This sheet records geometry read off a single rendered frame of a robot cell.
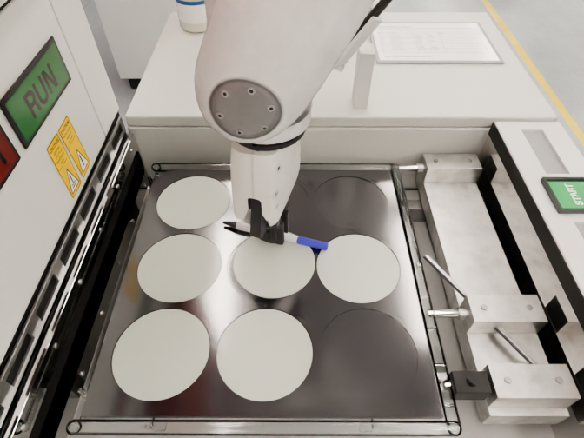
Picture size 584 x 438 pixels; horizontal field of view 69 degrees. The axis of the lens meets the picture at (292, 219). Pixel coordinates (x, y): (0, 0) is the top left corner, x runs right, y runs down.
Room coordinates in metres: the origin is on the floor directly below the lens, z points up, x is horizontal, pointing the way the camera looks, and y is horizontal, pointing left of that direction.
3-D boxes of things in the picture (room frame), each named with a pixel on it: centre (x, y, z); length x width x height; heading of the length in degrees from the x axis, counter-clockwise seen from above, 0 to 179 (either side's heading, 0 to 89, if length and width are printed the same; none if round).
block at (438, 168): (0.48, -0.24, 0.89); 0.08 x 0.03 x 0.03; 90
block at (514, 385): (0.15, -0.24, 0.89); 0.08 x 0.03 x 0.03; 90
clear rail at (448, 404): (0.29, -0.15, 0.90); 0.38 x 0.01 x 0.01; 0
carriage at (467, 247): (0.31, -0.24, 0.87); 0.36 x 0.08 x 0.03; 0
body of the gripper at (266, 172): (0.34, 0.02, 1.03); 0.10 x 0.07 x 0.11; 163
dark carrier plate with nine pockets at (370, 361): (0.29, 0.03, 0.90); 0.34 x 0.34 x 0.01; 0
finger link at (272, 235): (0.32, 0.03, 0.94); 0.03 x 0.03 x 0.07; 73
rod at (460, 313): (0.23, -0.18, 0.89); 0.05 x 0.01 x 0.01; 90
